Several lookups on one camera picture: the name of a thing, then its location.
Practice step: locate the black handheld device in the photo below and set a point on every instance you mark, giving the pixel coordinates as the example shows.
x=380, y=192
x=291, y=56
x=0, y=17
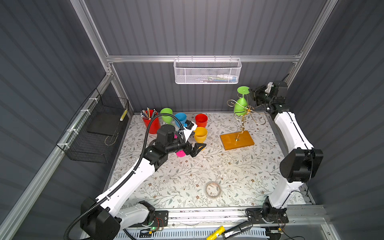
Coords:
x=236, y=230

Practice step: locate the white wire mesh basket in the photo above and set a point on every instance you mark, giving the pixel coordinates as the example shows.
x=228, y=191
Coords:
x=207, y=71

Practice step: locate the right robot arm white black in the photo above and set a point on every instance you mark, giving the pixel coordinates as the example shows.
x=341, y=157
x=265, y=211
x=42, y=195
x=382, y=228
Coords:
x=301, y=163

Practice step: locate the clear tape roll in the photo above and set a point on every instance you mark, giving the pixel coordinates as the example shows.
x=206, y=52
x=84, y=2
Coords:
x=213, y=190

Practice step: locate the red pencil cup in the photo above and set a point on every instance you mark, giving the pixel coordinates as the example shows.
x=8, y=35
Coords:
x=149, y=116

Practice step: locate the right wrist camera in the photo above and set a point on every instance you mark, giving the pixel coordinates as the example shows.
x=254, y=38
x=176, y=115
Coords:
x=269, y=87

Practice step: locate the red wine glass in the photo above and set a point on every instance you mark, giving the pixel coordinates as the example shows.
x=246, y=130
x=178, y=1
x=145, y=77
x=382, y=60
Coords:
x=201, y=120

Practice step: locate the yellow wine glass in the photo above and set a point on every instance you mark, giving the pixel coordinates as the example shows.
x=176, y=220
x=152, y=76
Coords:
x=200, y=134

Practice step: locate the yellow marker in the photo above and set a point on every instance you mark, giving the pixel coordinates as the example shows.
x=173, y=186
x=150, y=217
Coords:
x=216, y=233

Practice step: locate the floral table mat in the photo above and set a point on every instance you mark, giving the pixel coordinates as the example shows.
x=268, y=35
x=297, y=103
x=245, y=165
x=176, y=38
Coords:
x=246, y=175

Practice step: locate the black wire basket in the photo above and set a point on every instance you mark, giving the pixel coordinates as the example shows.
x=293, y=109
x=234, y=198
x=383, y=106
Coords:
x=97, y=134

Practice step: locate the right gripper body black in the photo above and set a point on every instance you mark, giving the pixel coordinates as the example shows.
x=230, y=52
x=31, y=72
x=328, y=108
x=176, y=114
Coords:
x=267, y=102

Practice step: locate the gold rack with orange base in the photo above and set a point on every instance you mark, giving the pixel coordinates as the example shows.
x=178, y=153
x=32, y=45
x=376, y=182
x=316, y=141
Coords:
x=242, y=138

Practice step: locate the blue wine glass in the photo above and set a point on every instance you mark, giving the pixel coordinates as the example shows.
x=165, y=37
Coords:
x=182, y=117

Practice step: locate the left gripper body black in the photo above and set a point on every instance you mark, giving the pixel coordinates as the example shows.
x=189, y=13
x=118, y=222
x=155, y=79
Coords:
x=177, y=145

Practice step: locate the green wine glass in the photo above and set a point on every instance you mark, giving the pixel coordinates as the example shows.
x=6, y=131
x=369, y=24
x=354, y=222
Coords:
x=166, y=115
x=241, y=105

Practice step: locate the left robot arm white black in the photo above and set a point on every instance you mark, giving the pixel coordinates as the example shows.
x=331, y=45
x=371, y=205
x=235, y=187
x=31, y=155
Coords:
x=102, y=218

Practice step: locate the pink wine glass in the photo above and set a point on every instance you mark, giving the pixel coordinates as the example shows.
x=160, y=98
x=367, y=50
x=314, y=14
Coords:
x=181, y=154

